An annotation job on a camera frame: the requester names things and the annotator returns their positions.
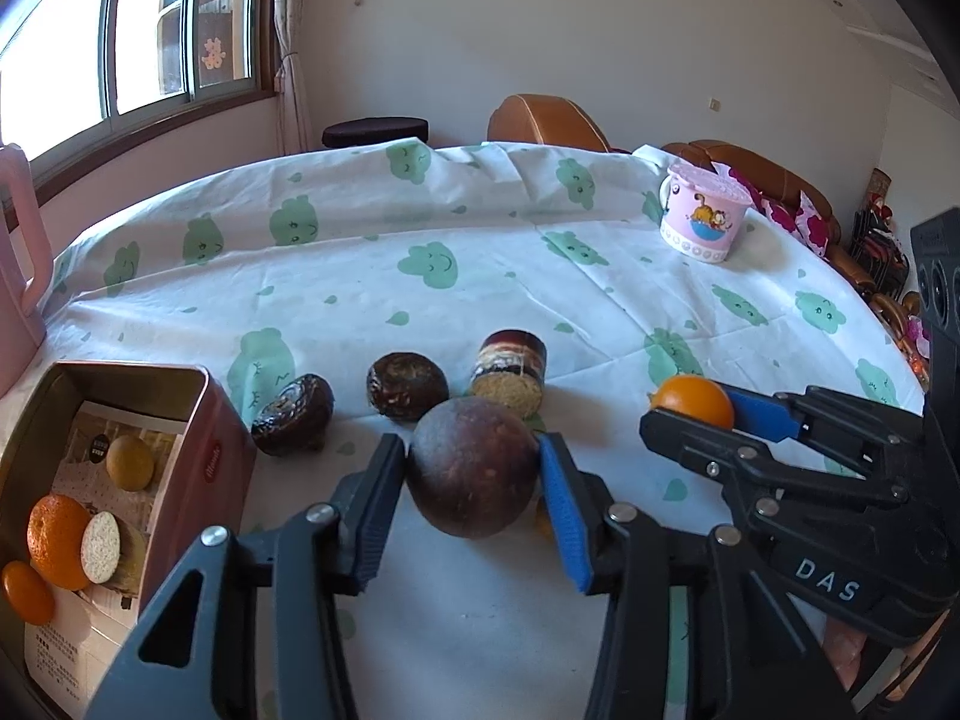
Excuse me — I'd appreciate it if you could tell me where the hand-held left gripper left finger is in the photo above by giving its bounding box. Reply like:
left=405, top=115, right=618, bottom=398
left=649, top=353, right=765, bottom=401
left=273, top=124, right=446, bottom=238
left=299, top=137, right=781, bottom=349
left=86, top=433, right=407, bottom=720

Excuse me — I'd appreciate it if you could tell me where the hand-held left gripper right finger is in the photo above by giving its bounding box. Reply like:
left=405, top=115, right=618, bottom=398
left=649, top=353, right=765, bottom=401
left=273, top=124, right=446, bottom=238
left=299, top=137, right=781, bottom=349
left=538, top=433, right=860, bottom=720

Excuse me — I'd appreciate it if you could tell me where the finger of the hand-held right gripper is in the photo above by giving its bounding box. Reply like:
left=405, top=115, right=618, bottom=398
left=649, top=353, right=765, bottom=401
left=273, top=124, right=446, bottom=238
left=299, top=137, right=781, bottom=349
left=724, top=386, right=923, bottom=485
left=640, top=409, right=908, bottom=511

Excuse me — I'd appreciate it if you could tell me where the large round brown fruit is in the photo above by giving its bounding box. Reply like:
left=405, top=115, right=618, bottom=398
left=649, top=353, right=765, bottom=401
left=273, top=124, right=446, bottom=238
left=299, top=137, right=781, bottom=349
left=406, top=397, right=542, bottom=539

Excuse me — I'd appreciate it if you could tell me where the round dark brown fruit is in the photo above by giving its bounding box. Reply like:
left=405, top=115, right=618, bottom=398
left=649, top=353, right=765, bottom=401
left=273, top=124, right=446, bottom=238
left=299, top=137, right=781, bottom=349
left=366, top=352, right=449, bottom=422

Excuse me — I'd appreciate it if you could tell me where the striped brown cylinder cake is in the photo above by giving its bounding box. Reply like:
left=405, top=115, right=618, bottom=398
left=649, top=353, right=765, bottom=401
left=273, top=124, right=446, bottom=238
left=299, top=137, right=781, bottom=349
left=470, top=328, right=548, bottom=419

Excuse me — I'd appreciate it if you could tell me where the pink metal tin box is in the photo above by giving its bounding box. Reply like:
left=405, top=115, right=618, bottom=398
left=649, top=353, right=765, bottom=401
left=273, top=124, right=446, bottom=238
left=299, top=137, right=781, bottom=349
left=0, top=361, right=257, bottom=720

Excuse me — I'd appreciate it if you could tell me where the small yellow fruit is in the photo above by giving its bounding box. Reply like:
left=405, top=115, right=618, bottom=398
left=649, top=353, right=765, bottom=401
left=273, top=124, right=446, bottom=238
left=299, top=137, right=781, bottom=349
left=105, top=434, right=156, bottom=492

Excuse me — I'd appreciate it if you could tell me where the cut beige cake piece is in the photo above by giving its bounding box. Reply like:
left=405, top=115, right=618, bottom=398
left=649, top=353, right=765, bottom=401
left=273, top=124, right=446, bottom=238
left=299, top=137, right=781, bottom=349
left=80, top=511, right=147, bottom=595

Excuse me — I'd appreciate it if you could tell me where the large orange mandarin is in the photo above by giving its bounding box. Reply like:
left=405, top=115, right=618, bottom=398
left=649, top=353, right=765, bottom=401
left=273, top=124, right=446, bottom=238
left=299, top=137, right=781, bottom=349
left=27, top=493, right=95, bottom=591

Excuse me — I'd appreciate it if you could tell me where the person's right hand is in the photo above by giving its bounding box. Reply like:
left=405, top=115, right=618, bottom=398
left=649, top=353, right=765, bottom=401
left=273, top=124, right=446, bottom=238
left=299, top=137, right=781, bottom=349
left=821, top=624, right=893, bottom=695

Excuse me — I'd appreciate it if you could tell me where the dark chocolate donut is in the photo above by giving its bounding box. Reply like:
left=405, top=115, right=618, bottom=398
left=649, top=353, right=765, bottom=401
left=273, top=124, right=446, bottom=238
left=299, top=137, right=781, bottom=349
left=251, top=375, right=335, bottom=456

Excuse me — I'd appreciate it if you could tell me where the pink floral pillow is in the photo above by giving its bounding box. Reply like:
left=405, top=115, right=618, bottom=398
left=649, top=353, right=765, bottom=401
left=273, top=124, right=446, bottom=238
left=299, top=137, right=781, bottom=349
left=795, top=191, right=842, bottom=257
left=729, top=165, right=805, bottom=235

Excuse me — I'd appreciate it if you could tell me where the pink cartoon cup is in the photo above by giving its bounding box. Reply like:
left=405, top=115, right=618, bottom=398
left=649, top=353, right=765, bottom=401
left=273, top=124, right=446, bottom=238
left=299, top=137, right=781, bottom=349
left=658, top=159, right=751, bottom=263

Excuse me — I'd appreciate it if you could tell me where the brown leather sofa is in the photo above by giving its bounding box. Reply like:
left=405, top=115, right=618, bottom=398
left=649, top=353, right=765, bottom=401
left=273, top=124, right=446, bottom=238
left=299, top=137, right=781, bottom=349
left=660, top=140, right=882, bottom=305

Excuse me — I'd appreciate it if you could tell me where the printed paper sheet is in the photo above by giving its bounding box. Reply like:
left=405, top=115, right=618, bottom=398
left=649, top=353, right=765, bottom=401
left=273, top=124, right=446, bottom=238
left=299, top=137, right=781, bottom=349
left=26, top=401, right=188, bottom=717

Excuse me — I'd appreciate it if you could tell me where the brown leather armchair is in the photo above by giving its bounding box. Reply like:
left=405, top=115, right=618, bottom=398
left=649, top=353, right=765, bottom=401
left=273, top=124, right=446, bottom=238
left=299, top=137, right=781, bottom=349
left=487, top=94, right=627, bottom=155

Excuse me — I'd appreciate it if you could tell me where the dark round stool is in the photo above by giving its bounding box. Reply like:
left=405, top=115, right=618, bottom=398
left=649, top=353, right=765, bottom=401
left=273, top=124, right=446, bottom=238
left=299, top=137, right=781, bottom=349
left=322, top=117, right=430, bottom=149

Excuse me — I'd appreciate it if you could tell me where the pink electric kettle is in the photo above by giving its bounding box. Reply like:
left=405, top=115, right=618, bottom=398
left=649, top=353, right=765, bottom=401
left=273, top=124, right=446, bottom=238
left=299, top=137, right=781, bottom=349
left=0, top=142, right=55, bottom=398

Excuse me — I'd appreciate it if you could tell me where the pale beige curtain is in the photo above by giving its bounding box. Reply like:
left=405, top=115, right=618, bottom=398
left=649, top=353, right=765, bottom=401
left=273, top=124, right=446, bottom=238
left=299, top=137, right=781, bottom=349
left=271, top=0, right=312, bottom=157

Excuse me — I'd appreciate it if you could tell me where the sliding glass window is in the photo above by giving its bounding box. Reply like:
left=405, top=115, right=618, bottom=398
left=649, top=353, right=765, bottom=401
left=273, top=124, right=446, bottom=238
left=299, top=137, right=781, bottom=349
left=0, top=0, right=277, bottom=185

